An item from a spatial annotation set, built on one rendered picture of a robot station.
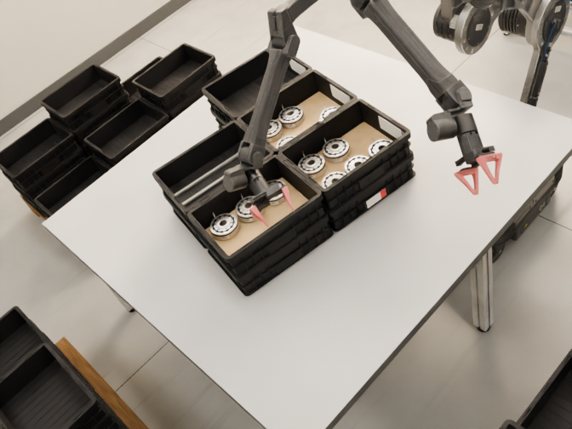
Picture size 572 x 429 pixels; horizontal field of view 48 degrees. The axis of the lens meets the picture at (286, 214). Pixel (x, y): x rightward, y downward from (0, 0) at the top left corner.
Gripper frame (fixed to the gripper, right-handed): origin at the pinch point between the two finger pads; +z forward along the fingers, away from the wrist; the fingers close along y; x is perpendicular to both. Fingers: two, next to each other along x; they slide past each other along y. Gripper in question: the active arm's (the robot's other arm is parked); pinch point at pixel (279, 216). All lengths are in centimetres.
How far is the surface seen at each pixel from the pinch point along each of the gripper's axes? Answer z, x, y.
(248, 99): -73, 48, 24
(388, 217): 11.0, 29.1, 36.5
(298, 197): -11.5, 23.1, 12.4
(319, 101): -50, 40, 46
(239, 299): 7.7, 28.0, -24.6
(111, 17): -285, 192, 4
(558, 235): 42, 96, 114
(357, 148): -17, 27, 42
